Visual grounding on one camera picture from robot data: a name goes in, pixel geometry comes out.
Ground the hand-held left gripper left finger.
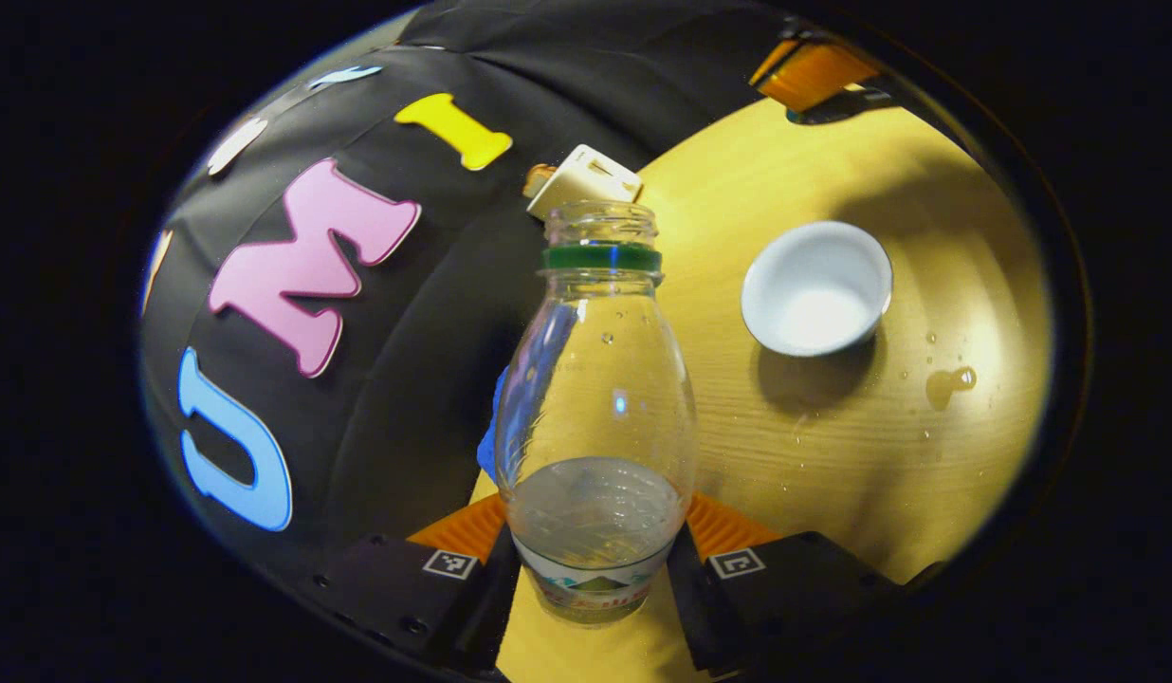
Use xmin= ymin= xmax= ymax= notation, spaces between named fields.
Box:
xmin=311 ymin=493 xmax=522 ymax=674

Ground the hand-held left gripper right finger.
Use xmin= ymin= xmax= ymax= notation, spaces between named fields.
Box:
xmin=667 ymin=491 xmax=902 ymax=677

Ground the white teacup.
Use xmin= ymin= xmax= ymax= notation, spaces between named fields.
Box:
xmin=741 ymin=220 xmax=894 ymax=359

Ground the clear plastic water bottle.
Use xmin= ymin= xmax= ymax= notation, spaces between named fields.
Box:
xmin=494 ymin=199 xmax=699 ymax=627

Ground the blue towel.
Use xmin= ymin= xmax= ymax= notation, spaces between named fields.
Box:
xmin=477 ymin=368 xmax=513 ymax=480

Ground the white toaster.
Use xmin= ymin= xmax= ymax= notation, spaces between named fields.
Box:
xmin=527 ymin=144 xmax=644 ymax=224

